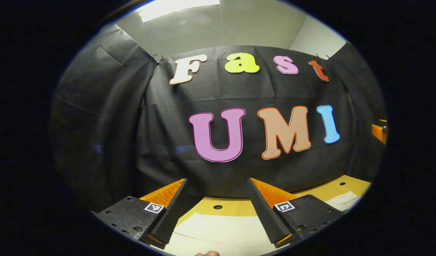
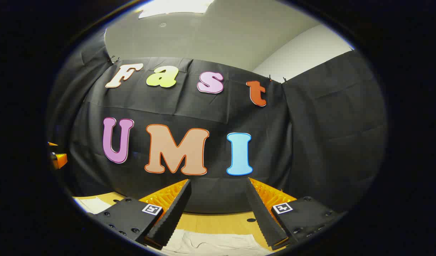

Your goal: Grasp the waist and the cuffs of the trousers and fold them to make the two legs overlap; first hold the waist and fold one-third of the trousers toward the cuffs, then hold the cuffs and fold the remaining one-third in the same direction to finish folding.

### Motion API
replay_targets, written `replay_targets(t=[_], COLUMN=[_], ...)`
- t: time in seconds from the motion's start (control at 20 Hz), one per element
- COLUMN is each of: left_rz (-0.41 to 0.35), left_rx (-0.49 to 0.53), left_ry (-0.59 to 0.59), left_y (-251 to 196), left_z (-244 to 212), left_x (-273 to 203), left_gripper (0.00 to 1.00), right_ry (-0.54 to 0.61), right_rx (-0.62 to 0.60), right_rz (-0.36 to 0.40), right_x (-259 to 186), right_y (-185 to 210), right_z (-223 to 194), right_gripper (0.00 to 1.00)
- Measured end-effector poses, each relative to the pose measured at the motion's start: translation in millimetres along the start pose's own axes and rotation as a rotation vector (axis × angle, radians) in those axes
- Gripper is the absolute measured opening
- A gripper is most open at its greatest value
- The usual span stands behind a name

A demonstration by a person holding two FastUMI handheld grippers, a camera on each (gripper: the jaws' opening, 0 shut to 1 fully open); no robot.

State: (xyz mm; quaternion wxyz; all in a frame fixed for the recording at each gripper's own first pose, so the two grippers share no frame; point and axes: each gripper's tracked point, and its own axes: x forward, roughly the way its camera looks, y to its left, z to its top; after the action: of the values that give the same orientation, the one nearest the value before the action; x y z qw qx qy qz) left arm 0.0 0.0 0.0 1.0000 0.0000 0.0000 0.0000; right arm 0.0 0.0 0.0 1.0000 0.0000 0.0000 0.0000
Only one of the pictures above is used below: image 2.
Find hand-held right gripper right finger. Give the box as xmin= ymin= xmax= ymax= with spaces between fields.
xmin=246 ymin=177 xmax=347 ymax=251

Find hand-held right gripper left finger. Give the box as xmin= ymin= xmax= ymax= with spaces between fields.
xmin=93 ymin=179 xmax=192 ymax=248

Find white jeans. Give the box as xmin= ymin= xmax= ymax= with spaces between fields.
xmin=75 ymin=197 xmax=275 ymax=256

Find black backdrop cloth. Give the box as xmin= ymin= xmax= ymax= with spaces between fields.
xmin=47 ymin=28 xmax=388 ymax=214

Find ceiling light panel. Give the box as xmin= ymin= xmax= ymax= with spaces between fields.
xmin=138 ymin=0 xmax=215 ymax=19

